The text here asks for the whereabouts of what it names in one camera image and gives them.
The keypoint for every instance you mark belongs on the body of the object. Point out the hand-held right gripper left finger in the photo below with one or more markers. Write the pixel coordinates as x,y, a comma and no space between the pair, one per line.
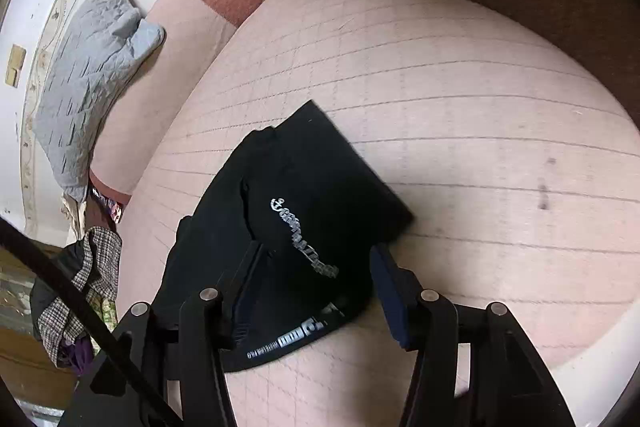
246,302

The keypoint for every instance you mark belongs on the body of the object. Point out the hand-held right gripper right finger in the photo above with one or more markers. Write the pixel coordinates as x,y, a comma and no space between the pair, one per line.
392,302

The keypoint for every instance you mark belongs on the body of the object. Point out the black pants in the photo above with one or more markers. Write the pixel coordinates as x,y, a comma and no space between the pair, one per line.
305,207

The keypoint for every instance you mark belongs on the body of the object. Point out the pink grid bed sheet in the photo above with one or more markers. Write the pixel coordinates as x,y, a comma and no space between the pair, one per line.
400,147

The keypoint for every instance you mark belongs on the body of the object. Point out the checkered cloth pile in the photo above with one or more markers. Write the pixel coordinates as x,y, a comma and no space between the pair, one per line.
75,297

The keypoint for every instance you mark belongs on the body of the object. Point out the pink and maroon bolster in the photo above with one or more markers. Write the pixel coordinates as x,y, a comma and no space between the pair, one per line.
165,57

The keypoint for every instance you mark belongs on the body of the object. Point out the grey quilted pillow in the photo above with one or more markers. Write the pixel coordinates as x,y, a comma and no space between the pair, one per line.
85,92

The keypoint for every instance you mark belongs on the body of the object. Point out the wall switch plate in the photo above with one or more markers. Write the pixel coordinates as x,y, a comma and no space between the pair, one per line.
15,64

